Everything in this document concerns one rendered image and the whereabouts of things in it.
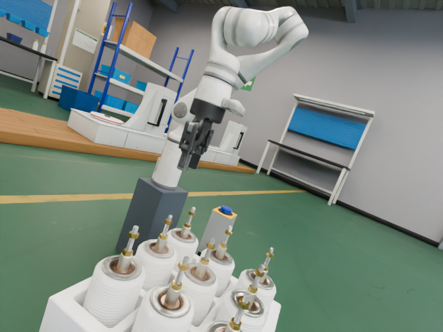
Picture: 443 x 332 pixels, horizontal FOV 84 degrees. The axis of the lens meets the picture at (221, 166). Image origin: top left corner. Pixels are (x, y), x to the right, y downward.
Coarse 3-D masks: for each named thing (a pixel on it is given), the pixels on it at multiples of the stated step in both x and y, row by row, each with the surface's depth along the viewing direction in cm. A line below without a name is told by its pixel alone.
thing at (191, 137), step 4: (188, 124) 48; (196, 124) 48; (184, 128) 49; (192, 128) 48; (196, 128) 49; (184, 132) 49; (188, 132) 49; (192, 132) 48; (184, 136) 49; (188, 136) 49; (192, 136) 48; (180, 140) 49; (184, 140) 50; (192, 140) 49; (180, 144) 49; (192, 144) 50; (180, 148) 50; (188, 148) 49
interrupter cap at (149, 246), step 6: (150, 240) 60; (156, 240) 61; (144, 246) 57; (150, 246) 58; (168, 246) 61; (150, 252) 55; (156, 252) 57; (162, 252) 58; (168, 252) 58; (174, 252) 59; (162, 258) 56
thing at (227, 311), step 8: (224, 296) 52; (224, 304) 50; (232, 304) 49; (224, 312) 49; (232, 312) 48; (264, 312) 50; (216, 320) 51; (224, 320) 48; (248, 320) 47; (256, 320) 47; (264, 320) 49; (248, 328) 47; (256, 328) 47
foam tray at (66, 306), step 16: (176, 272) 64; (80, 288) 48; (48, 304) 44; (64, 304) 44; (80, 304) 49; (272, 304) 66; (48, 320) 44; (64, 320) 43; (80, 320) 42; (96, 320) 43; (128, 320) 45; (208, 320) 52; (272, 320) 60
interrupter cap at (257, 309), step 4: (232, 292) 52; (236, 292) 53; (240, 292) 53; (244, 292) 54; (232, 296) 51; (236, 296) 51; (240, 296) 52; (256, 296) 54; (232, 300) 50; (236, 300) 50; (256, 300) 52; (260, 300) 53; (236, 304) 49; (252, 304) 51; (256, 304) 51; (260, 304) 52; (236, 308) 48; (248, 308) 50; (252, 308) 50; (256, 308) 50; (260, 308) 50; (244, 312) 47; (248, 312) 48; (252, 312) 48; (256, 312) 49; (260, 312) 49; (252, 316) 47; (256, 316) 48; (260, 316) 48
